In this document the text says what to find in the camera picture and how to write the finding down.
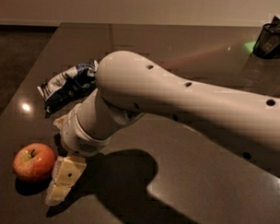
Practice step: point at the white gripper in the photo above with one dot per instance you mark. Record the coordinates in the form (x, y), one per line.
(74, 138)

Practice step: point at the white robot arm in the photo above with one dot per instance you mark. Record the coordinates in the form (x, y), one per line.
(129, 86)

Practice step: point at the red yellow apple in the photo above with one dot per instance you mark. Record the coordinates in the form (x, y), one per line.
(34, 163)

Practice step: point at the crumpled blue white chip bag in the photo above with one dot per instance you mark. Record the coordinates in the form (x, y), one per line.
(71, 84)

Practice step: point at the black mesh cup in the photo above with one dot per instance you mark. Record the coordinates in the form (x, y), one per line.
(268, 44)

